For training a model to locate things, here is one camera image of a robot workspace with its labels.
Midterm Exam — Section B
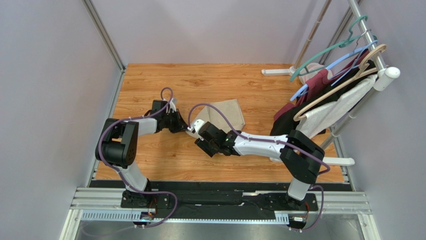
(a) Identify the wooden clothes hanger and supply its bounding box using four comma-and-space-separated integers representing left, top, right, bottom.
292, 43, 389, 122

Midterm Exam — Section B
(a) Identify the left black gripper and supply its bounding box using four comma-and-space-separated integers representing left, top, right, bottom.
161, 108, 191, 134

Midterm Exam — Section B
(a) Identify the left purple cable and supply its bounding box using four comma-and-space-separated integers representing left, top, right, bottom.
97, 87, 179, 229

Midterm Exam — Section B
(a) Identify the metal clothes rack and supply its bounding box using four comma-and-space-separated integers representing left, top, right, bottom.
261, 0, 402, 167

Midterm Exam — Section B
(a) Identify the blue clothes hanger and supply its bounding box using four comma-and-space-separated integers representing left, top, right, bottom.
290, 39, 380, 102

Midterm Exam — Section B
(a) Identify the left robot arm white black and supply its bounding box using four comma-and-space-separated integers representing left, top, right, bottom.
95, 98, 188, 200

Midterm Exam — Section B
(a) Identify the aluminium frame rail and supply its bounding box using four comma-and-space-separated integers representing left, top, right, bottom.
60, 180, 380, 240

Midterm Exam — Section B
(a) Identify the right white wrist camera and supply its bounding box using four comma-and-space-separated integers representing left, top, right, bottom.
186, 119, 206, 141

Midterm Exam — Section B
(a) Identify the purple cable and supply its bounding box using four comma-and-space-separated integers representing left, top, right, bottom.
187, 103, 331, 233
97, 87, 179, 229

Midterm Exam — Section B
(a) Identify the black garment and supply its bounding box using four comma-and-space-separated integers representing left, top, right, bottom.
270, 70, 377, 136

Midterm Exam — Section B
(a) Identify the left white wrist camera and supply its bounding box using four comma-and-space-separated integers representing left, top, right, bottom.
166, 98, 178, 114

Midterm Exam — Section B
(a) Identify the green clothes hanger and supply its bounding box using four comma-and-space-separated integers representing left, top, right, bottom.
289, 14, 369, 82

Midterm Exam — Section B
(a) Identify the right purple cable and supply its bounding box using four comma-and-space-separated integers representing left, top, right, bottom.
187, 103, 331, 233

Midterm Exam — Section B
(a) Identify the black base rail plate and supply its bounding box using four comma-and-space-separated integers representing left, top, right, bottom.
89, 179, 354, 221

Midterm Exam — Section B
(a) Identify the maroon garment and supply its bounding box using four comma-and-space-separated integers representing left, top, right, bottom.
274, 49, 370, 121

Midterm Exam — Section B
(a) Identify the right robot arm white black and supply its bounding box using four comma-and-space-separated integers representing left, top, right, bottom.
189, 120, 330, 201

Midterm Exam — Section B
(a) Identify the white towel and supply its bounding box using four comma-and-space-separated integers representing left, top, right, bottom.
296, 74, 378, 139

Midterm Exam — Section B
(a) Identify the beige linen napkin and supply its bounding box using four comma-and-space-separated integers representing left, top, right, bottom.
191, 99, 246, 133

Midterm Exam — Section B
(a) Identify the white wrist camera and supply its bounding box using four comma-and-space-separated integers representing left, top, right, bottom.
166, 98, 178, 114
186, 119, 206, 141

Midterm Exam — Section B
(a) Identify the pink white garment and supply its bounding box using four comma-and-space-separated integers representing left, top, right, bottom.
298, 62, 325, 85

